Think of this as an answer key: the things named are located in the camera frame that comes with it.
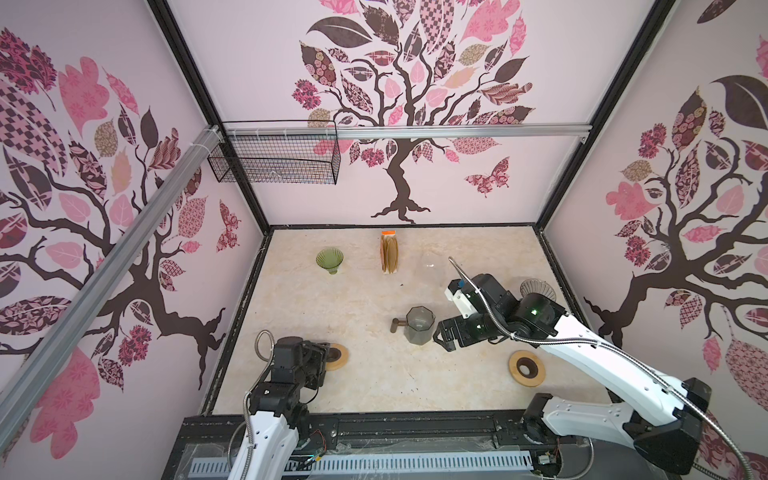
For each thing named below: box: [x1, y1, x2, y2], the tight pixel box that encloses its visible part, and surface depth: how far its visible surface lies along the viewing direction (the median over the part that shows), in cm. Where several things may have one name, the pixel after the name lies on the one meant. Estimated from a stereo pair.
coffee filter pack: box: [380, 230, 399, 275], surface depth 106 cm
